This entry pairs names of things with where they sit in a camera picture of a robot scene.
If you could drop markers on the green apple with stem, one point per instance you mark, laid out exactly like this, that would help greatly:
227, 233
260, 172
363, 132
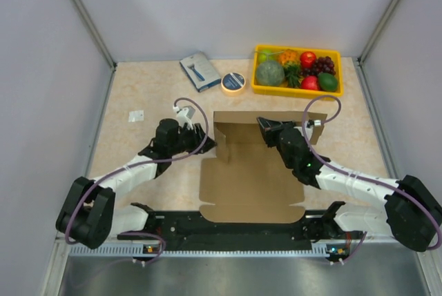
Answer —
268, 55

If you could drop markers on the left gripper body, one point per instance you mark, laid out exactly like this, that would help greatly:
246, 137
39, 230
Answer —
187, 141

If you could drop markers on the red apple at back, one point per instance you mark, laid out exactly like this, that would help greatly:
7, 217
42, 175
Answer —
307, 59

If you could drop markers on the orange pineapple with leaves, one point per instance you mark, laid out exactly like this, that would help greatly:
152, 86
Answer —
290, 61

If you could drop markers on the razor package box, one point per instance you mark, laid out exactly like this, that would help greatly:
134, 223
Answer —
200, 71

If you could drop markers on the brown cardboard box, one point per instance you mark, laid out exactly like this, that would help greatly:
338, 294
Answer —
247, 182

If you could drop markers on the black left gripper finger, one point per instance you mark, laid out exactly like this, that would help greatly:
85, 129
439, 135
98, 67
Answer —
208, 142
206, 148

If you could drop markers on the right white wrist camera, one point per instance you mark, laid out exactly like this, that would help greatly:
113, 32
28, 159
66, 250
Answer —
314, 123

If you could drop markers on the red apple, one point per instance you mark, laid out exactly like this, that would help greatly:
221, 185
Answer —
307, 59
310, 83

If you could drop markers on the left aluminium frame post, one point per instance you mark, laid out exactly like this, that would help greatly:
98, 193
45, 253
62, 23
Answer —
93, 32

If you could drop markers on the small clear plastic bag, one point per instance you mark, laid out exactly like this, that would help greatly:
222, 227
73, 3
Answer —
136, 116

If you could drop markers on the green netted melon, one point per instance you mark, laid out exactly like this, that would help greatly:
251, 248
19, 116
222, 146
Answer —
270, 73

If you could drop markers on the aluminium frame post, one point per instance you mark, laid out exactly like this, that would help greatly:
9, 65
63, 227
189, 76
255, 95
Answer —
378, 31
93, 32

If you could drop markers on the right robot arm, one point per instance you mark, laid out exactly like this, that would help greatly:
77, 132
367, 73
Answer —
403, 209

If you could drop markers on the yellow tape roll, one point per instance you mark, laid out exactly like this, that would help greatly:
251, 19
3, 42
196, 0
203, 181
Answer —
233, 84

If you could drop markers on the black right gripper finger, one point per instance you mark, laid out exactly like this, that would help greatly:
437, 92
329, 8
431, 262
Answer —
267, 124
267, 134

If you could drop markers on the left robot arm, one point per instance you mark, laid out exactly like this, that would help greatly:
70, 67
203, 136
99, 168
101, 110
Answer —
89, 216

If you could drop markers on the red apple in front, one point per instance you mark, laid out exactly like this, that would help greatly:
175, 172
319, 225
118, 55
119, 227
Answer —
310, 83

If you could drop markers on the green avocado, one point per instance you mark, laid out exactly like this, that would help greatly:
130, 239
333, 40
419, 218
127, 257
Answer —
327, 82

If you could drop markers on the dark purple grape bunch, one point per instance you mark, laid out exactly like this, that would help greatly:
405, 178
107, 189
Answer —
322, 64

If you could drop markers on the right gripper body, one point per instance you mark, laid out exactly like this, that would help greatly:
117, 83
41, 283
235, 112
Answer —
276, 133

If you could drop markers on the right aluminium frame post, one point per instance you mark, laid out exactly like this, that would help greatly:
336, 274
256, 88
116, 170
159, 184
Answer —
378, 31

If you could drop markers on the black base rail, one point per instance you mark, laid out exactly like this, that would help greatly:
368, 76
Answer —
188, 234

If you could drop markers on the yellow plastic tray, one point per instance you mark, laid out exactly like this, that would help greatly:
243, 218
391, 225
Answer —
283, 90

